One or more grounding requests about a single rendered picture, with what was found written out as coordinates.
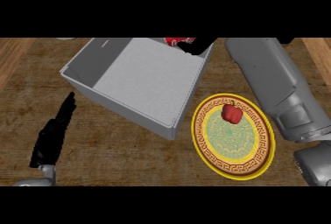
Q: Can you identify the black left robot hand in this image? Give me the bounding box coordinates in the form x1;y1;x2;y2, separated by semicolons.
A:
28;91;78;170

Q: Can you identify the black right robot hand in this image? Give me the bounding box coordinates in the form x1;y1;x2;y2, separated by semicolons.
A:
176;37;220;57

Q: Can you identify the red can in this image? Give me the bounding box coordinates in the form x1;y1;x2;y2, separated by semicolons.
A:
162;37;198;48

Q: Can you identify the grey open box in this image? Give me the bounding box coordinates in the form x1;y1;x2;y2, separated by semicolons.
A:
59;37;214;141

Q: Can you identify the yellow rimmed patterned plate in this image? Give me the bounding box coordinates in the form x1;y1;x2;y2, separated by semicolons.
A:
190;93;276;181

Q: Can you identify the red bell pepper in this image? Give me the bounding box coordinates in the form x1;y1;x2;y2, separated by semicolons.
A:
220;100;244;125

